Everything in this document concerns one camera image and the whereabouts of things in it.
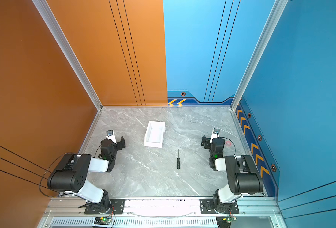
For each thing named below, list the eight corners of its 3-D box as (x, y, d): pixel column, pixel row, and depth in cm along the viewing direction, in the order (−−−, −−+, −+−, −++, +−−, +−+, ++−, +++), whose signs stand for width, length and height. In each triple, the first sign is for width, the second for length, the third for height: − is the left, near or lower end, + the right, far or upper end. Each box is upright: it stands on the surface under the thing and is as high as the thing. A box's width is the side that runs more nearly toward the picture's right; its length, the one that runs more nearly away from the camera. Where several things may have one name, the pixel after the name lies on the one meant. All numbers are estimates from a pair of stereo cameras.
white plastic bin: (144, 147, 98) (142, 141, 92) (150, 126, 109) (148, 120, 103) (162, 149, 97) (161, 143, 91) (166, 128, 108) (165, 122, 103)
